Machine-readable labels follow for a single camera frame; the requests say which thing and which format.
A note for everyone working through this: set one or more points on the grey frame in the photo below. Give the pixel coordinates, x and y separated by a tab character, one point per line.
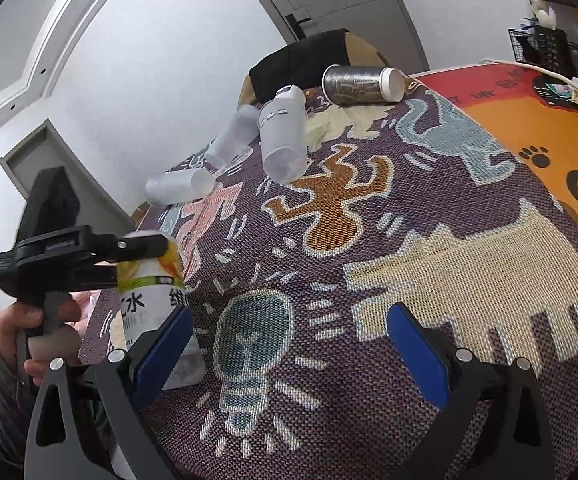
34	152

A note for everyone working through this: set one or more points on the white figurine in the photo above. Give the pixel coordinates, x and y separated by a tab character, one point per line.
543	12

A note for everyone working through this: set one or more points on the orange cat print mat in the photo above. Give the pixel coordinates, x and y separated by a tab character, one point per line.
519	120

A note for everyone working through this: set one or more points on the large translucent cup with lid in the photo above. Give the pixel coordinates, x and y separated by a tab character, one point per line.
281	140

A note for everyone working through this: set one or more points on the yellow label drink bottle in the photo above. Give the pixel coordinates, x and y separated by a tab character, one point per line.
144	302

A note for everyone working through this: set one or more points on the brown board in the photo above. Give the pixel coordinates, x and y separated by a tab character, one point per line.
365	50

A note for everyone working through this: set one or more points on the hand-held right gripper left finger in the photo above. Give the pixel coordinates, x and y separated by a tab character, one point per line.
166	352

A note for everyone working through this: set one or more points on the translucent plastic cup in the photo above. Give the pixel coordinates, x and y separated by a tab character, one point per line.
229	135
174	187

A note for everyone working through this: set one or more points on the person's left hand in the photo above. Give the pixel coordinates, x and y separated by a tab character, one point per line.
16	320

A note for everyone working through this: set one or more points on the black cushion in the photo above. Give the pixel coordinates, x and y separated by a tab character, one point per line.
299	60

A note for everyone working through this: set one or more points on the grey patterned cup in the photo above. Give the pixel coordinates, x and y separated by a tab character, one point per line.
354	85

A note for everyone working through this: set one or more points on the printed woven blanket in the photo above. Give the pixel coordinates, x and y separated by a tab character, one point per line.
369	260

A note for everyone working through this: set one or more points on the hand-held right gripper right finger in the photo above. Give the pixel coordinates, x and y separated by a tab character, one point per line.
416	355

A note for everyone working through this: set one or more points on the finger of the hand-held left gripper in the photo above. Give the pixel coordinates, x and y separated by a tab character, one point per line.
139	247

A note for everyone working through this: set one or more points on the grey door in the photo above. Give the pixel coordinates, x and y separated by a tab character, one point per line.
349	0

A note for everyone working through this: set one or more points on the person's left forearm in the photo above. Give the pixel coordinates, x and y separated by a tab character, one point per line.
1	390

